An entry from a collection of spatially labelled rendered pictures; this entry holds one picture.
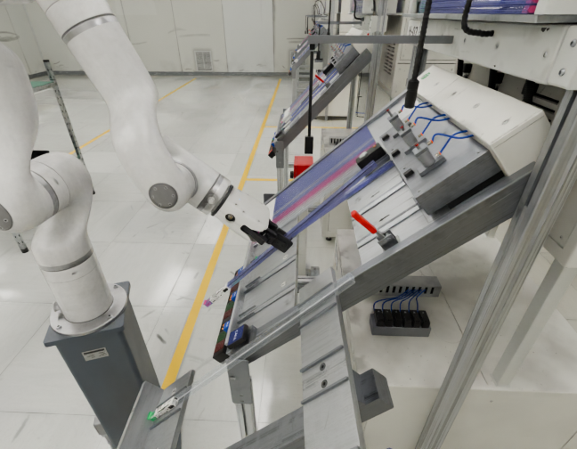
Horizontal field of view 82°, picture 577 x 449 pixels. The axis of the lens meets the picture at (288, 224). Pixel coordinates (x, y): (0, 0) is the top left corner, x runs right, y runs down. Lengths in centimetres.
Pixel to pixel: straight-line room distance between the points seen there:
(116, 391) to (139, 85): 91
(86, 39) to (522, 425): 130
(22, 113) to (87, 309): 49
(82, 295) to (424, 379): 88
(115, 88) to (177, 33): 919
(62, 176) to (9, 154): 11
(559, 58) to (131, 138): 60
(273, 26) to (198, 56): 205
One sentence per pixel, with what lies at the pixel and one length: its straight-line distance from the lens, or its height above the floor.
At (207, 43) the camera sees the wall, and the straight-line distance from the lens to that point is 963.
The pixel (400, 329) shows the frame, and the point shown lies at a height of 65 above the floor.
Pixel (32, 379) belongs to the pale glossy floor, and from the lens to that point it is 202.
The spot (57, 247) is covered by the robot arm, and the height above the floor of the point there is 94.
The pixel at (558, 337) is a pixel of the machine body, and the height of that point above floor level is 62.
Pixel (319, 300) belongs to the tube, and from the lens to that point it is 49.
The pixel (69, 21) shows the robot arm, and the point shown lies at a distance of 66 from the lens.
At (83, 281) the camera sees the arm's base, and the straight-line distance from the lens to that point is 97.
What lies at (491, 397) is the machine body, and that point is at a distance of 106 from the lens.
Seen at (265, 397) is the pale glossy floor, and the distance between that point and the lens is 161.
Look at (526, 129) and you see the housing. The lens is 62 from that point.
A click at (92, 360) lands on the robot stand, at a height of 59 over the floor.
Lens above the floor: 139
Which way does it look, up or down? 32 degrees down
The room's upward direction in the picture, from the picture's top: straight up
